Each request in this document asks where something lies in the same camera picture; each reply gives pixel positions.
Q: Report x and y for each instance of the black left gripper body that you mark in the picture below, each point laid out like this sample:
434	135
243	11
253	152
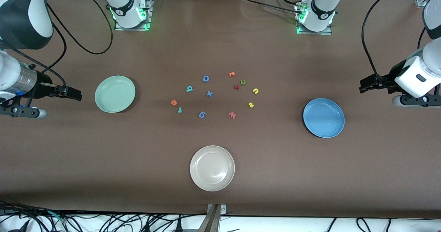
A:
386	80

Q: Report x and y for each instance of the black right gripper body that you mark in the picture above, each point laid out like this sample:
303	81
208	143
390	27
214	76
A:
44	86

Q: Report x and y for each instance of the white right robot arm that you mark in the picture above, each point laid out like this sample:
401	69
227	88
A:
24	18

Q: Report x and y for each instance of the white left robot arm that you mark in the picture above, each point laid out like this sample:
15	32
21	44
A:
322	11

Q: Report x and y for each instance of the pale green plate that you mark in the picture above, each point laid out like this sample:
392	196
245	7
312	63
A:
115	94

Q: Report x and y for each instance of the blue plate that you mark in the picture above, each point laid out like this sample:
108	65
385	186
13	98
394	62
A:
324	118

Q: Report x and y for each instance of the blue foam number 6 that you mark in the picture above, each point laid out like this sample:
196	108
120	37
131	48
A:
202	115

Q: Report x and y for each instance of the blue foam letter D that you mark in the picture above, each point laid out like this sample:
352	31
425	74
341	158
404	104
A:
204	78

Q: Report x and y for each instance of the pink foam letter w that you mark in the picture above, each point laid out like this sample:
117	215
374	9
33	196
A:
232	115

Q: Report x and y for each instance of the beige plate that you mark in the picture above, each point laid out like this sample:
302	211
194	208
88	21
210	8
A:
212	168

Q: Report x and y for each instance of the black power plug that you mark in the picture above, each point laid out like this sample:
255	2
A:
179	227

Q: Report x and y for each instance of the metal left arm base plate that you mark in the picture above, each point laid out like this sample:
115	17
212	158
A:
327	33

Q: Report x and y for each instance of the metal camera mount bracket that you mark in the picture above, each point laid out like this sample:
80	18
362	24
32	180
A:
212	221

